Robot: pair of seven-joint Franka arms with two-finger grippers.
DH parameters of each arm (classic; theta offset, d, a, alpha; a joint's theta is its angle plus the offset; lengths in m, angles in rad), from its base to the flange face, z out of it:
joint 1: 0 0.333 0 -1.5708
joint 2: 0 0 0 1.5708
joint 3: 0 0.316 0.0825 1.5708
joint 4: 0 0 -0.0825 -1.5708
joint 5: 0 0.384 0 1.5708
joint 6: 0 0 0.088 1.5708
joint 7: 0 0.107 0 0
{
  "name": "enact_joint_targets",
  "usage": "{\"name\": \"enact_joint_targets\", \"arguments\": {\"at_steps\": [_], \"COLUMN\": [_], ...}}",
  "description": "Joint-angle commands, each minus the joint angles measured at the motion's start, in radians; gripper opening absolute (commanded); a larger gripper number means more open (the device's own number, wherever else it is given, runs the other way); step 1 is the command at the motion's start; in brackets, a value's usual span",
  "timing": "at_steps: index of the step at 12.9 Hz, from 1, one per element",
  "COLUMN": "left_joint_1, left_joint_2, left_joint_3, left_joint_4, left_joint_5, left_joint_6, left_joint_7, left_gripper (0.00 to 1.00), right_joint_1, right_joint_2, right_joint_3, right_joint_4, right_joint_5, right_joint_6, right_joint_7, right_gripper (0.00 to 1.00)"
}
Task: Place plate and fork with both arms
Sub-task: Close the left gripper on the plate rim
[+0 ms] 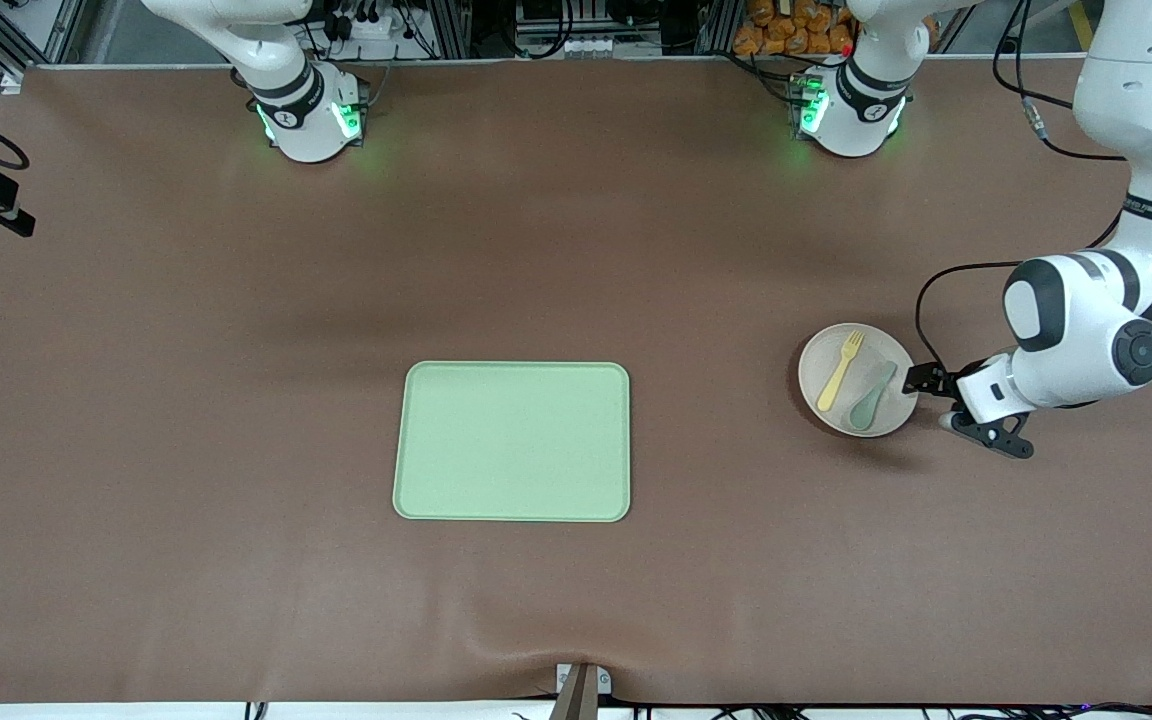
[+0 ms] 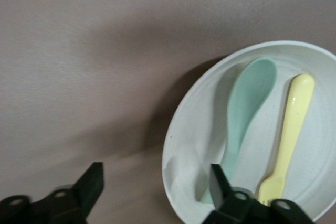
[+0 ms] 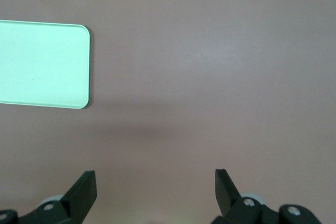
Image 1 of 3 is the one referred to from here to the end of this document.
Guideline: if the aluminium frame strut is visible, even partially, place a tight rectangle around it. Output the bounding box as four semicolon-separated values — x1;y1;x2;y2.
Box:
0;0;87;86

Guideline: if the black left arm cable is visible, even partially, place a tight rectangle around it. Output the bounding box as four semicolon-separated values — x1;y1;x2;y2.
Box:
916;0;1132;373

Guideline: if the bag of orange items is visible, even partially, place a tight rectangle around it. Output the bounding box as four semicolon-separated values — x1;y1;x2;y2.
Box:
733;0;862;57

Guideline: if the beige round plate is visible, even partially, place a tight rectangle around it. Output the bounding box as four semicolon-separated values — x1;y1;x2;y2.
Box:
798;323;920;439

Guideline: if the aluminium frame post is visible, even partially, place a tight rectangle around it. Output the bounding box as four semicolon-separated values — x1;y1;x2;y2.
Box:
698;0;742;56
431;0;472;59

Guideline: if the brown table cover mat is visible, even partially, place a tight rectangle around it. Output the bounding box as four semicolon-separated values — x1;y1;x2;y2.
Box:
0;55;1152;706

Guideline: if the yellow plastic fork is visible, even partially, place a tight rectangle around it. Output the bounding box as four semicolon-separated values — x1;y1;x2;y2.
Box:
816;329;867;414

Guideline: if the grey-green plastic spoon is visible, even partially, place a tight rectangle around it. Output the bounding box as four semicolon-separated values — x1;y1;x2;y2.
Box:
844;360;899;433

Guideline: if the light green rectangular tray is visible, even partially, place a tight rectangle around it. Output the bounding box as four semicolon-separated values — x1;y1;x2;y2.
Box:
392;361;632;523

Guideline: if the white power strip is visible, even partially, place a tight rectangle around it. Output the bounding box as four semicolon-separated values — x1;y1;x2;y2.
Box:
321;8;412;43

